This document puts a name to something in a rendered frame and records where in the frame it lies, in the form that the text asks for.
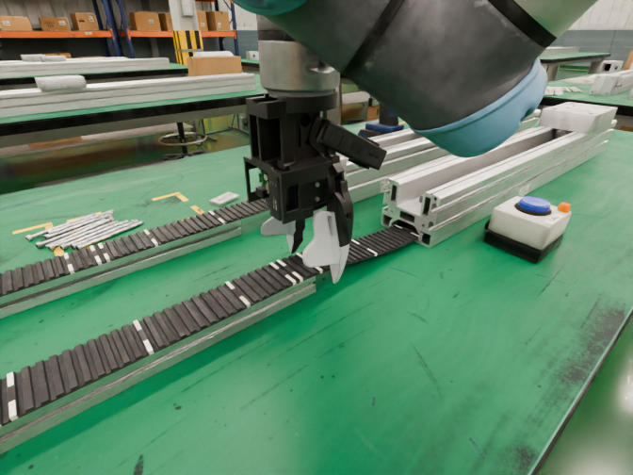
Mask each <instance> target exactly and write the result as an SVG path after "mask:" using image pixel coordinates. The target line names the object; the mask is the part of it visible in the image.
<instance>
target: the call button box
mask: <svg viewBox="0 0 633 475"><path fill-rule="evenodd" d="M521 198H523V196H519V195H517V196H515V197H513V198H511V199H510V200H508V201H507V202H505V203H503V204H501V205H499V206H497V207H495V208H494V209H493V213H492V217H491V219H490V220H488V221H487V222H486V224H485V229H486V230H488V231H487V233H486V236H485V239H484V242H486V243H488V244H490V245H493V246H495V247H497V248H499V249H501V250H504V251H506V252H509V253H511V254H515V255H517V256H520V257H522V258H524V259H526V260H528V261H531V262H533V263H536V264H537V263H538V262H540V261H541V260H542V259H543V258H545V257H546V256H547V255H548V254H550V253H551V252H552V251H553V250H554V249H556V248H557V247H558V246H559V245H560V242H561V239H562V234H563V233H564V231H565V229H566V226H567V224H568V221H569V220H570V217H571V215H572V212H571V211H569V212H568V213H564V212H560V211H558V208H557V207H556V206H553V205H551V206H550V209H549V211H547V212H533V211H529V210H526V209H524V208H522V207H521V206H519V204H518V203H519V200H520V199H521Z"/></svg>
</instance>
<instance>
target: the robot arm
mask: <svg viewBox="0 0 633 475"><path fill-rule="evenodd" d="M231 1H233V2H234V3H235V4H236V5H238V6H239V7H241V8H243V9H245V10H247V11H248V12H251V13H254V14H256V22H257V31H258V32H257V34H258V40H261V41H258V51H259V65H260V79H261V86H262V87H263V88H264V89H265V90H266V91H264V96H260V97H252V98H246V105H247V115H248V126H249V135H250V146H251V154H250V155H249V156H243V159H244V169H245V178H246V187H247V196H248V202H249V203H250V202H254V201H257V200H260V199H265V198H266V200H265V203H266V206H267V207H269V208H270V212H269V214H270V216H272V218H270V219H269V220H268V221H266V222H264V223H263V225H262V227H261V234H262V235H263V236H275V235H284V234H286V237H287V242H288V246H289V251H290V253H292V254H293V253H294V252H295V251H296V250H297V249H298V248H299V246H300V244H301V243H302V241H303V236H302V234H303V230H304V228H305V219H308V218H310V217H313V216H314V211H315V210H318V209H320V208H323V206H327V211H323V210H320V211H318V212H317V213H316V214H315V216H314V218H313V228H314V238H313V240H312V241H311V242H310V243H309V244H308V246H307V247H306V248H305V249H304V251H303V253H302V261H303V264H304V265H305V266H306V267H308V268H313V267H320V266H327V265H330V271H331V276H332V280H333V283H334V284H335V283H337V282H338V281H339V280H340V277H341V275H342V272H343V270H344V267H345V265H346V261H347V258H348V254H349V244H350V243H351V238H352V229H353V219H354V214H353V205H352V201H351V198H350V195H349V189H348V181H347V180H345V176H344V172H345V170H344V168H343V166H342V164H341V163H340V156H336V153H338V154H340V155H343V156H345V157H347V158H348V159H349V160H348V161H349V162H351V163H353V164H354V165H355V166H356V167H358V168H365V169H368V170H369V168H372V169H376V170H378V171H379V170H380V167H381V164H382V162H383V161H384V158H385V156H386V154H387V151H385V150H384V149H382V148H381V147H379V146H380V145H379V144H378V142H376V141H374V140H373V139H371V138H365V137H362V136H358V135H356V134H354V133H352V132H350V131H349V130H348V129H346V128H344V127H342V126H340V125H338V124H337V123H334V122H332V121H330V120H328V119H325V118H322V117H320V111H326V110H331V109H334V108H336V107H337V91H336V90H335V89H337V88H338V86H339V85H340V74H342V75H344V76H345V77H346V78H348V79H349V80H350V81H352V82H353V83H354V84H356V85H357V86H358V87H360V88H361V89H362V90H364V91H365V92H367V93H368V94H369V95H370V96H372V97H373V98H374V99H376V100H377V101H378V102H380V103H381V104H382V105H384V106H385V107H387V108H388V109H389V110H391V111H392V112H393V113H395V114H396V115H397V116H398V117H400V118H401V120H403V121H404V122H406V123H407V124H408V126H409V128H410V129H411V130H413V131H414V132H415V133H416V134H419V135H421V136H423V137H424V138H426V139H428V140H429V141H431V142H432V143H434V144H435V145H437V146H438V147H440V148H441V149H444V150H446V151H448V152H449V153H451V154H452V155H454V156H457V157H464V158H468V157H475V156H481V155H483V154H486V153H488V152H490V151H492V150H494V148H496V147H498V146H499V145H500V144H502V143H503V142H505V141H506V140H507V139H509V138H510V137H511V136H512V135H513V134H515V133H516V132H517V131H518V130H519V129H520V126H521V125H520V124H521V122H522V121H523V120H524V119H525V118H526V117H527V116H529V115H531V114H532V113H533V112H534V111H535V110H536V108H537V107H538V105H539V103H541V101H542V99H543V97H544V93H545V90H546V86H547V74H546V71H545V69H544V67H543V66H542V65H541V64H540V59H539V58H538V56H539V55H540V54H541V53H542V52H544V51H545V50H546V48H547V47H548V46H549V45H550V44H551V43H552V42H553V41H554V40H555V39H557V38H559V37H560V36H561V35H562V34H563V33H564V32H565V31H566V30H567V29H568V28H569V27H570V26H571V25H573V24H574V23H575V22H576V21H577V20H578V19H579V18H580V17H581V16H582V15H583V14H584V13H585V12H587V11H588V10H589V9H590V8H591V7H592V6H593V5H594V4H595V3H596V2H597V1H598V0H231ZM265 40H267V41H265ZM272 40H274V41H272ZM280 40H282V41H280ZM254 168H258V169H259V170H261V172H259V173H258V176H259V183H261V184H262V186H260V187H256V188H255V190H254V191H251V182H250V173H249V170H250V169H254Z"/></svg>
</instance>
